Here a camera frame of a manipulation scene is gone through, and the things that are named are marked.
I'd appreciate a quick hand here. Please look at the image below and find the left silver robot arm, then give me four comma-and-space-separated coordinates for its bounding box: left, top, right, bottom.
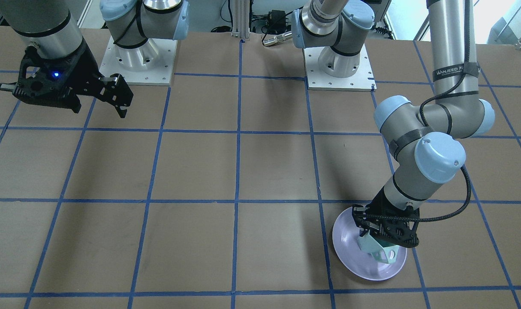
291, 0, 495, 248

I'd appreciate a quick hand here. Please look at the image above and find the lilac round plate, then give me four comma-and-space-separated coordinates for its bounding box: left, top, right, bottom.
332, 208, 407, 281

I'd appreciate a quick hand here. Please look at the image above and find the aluminium frame post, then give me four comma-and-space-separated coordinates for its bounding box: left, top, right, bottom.
228, 0, 252, 41

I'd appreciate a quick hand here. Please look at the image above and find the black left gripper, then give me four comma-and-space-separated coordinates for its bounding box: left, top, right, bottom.
352, 189, 420, 248

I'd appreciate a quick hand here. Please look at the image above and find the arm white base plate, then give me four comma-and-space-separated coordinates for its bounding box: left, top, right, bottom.
99, 38, 179, 86
303, 45, 377, 91

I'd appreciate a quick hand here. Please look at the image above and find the black power adapter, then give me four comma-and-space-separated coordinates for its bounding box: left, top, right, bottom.
267, 10, 286, 33

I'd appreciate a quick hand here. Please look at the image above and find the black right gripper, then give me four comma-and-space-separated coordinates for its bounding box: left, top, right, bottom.
12, 41, 134, 118

